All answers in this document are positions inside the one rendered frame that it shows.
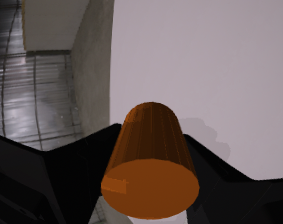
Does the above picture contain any orange knob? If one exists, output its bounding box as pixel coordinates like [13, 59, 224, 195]
[101, 103, 200, 220]

